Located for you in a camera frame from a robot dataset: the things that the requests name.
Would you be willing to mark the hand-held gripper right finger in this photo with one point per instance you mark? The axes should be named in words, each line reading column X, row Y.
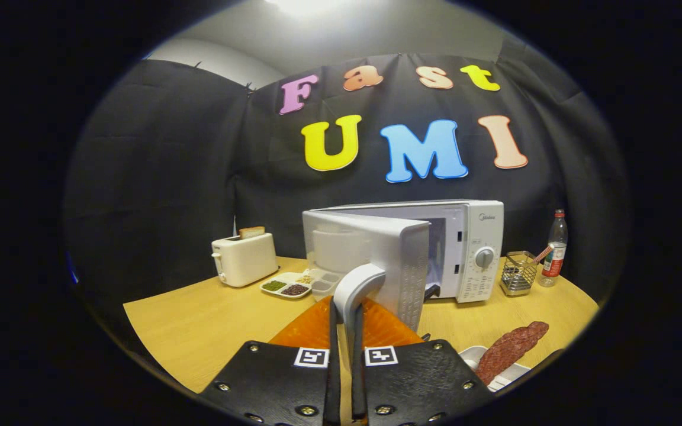
column 357, row 378

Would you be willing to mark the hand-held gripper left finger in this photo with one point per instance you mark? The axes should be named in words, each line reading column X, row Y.
column 334, row 373

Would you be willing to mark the dark red meat strip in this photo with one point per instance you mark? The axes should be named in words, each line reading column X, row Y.
column 512, row 349

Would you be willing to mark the white toaster oven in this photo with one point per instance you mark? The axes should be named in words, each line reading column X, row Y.
column 471, row 225

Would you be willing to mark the cream toaster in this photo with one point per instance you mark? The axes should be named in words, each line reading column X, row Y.
column 246, row 260

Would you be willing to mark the white divided dish of beans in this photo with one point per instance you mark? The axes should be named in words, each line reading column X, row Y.
column 285, row 288

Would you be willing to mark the small white ribbed tray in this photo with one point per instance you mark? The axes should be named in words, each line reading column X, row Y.
column 470, row 357

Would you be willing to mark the toast bread slice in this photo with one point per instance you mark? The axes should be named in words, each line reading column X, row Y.
column 252, row 232

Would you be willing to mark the red striped straw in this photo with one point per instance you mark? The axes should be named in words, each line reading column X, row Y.
column 543, row 254

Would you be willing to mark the clear bottle with red label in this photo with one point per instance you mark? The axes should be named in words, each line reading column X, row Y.
column 554, row 260

